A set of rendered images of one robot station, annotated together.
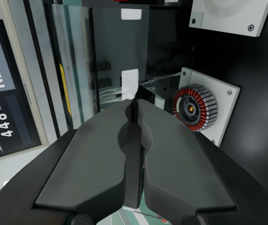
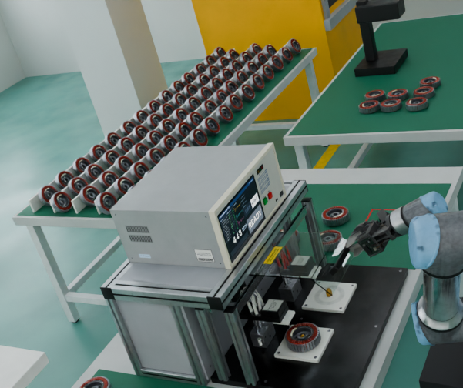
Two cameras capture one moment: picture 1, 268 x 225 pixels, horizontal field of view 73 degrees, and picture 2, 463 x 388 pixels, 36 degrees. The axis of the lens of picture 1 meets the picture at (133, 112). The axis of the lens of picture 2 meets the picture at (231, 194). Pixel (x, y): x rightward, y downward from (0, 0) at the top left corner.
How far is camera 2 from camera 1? 2.24 m
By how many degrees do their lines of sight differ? 80
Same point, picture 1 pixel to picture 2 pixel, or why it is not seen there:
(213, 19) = (320, 305)
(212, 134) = (314, 352)
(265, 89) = (347, 330)
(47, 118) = (253, 255)
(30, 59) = (268, 234)
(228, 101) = (328, 334)
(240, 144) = (334, 356)
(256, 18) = (343, 305)
